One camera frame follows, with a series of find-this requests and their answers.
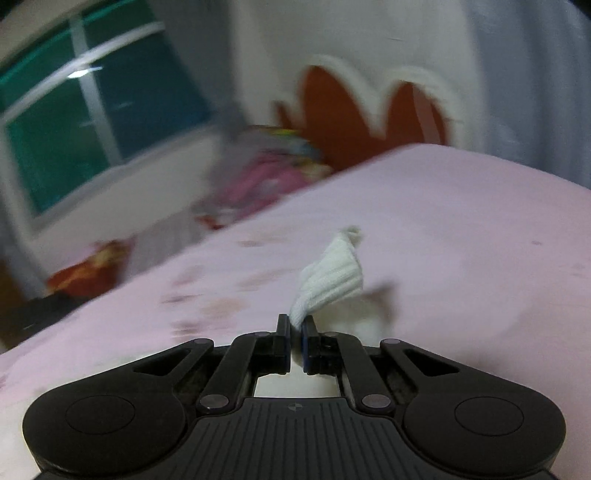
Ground white knit garment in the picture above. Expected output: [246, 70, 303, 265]
[287, 225, 367, 337]

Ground red floral blanket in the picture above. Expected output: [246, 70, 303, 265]
[46, 240, 130, 298]

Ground red heart-shaped headboard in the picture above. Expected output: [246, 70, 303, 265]
[273, 55, 470, 171]

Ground window with white frame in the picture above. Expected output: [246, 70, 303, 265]
[1, 1, 212, 217]

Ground stack of folded clothes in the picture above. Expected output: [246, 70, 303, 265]
[191, 126, 332, 230]

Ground grey right curtain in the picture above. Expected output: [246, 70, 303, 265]
[148, 0, 246, 140]

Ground pink floral quilt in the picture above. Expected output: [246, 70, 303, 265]
[1, 145, 590, 479]

